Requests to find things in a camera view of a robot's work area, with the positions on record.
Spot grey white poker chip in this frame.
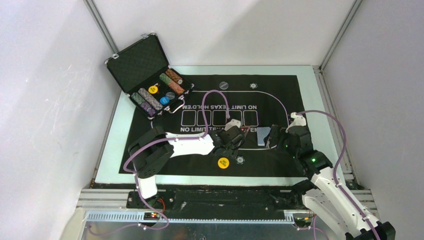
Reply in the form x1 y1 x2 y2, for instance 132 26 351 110
249 82 258 90

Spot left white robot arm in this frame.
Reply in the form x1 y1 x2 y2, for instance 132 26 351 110
123 125 245 208

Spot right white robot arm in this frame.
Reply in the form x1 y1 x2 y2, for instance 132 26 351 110
264 125 396 240

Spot yellow button in case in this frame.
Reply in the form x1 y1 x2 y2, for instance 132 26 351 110
148 85 159 95

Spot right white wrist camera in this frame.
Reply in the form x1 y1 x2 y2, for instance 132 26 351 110
285 112 307 133

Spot black poker table mat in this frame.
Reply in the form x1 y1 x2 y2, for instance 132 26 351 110
126 75 304 177

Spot red brown chip row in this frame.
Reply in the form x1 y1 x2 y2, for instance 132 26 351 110
165 68 184 85

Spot clear dealer button in case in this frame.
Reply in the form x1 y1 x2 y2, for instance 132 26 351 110
165 92 176 100

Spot black dealer button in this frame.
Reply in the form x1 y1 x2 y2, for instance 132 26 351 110
218 81 229 90

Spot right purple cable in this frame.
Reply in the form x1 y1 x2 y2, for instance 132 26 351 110
296 110 382 240

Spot blue button in case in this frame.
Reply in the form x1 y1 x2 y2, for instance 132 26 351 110
159 96 170 106

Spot green orange chip row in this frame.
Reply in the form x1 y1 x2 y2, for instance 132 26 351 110
159 73 185 95

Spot black aluminium chip case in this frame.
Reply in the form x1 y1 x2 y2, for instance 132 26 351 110
104 32 194 120

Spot yellow big blind button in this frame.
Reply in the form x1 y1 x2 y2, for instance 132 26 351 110
217 157 230 169

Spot blue playing card deck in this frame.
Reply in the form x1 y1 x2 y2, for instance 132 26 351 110
256 126 271 147

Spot black metal base rail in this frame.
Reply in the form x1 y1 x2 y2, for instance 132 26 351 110
77 183 313 220

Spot electronics board with leds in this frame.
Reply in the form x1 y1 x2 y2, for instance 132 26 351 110
143 212 161 221

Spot grey white chip front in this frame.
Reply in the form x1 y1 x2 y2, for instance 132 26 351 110
236 155 245 165

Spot pink grey chip row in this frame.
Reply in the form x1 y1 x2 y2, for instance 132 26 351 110
138 88 164 111

